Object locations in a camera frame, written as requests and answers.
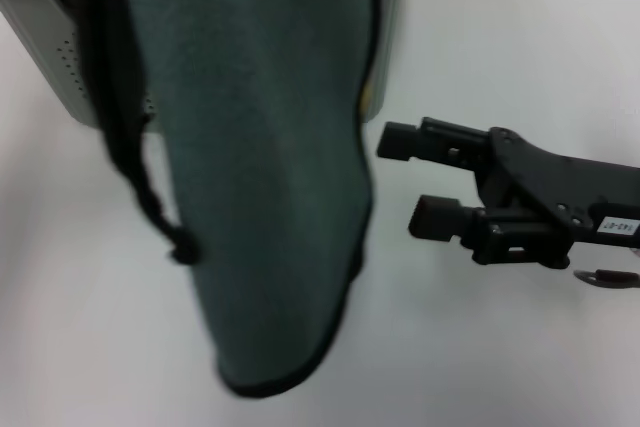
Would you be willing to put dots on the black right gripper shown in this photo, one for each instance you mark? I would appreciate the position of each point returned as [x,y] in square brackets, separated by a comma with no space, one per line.
[575,187]

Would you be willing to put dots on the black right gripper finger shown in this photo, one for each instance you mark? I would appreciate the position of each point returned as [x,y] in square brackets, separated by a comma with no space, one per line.
[397,141]

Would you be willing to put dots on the dark green towel black trim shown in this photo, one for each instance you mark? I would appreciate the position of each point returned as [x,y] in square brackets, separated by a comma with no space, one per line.
[260,147]

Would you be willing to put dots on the green perforated plastic storage box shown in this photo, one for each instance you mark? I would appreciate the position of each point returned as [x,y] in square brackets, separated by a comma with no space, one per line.
[40,37]

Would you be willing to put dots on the white numbered label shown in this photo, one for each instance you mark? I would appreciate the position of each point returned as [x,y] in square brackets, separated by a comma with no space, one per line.
[617,227]

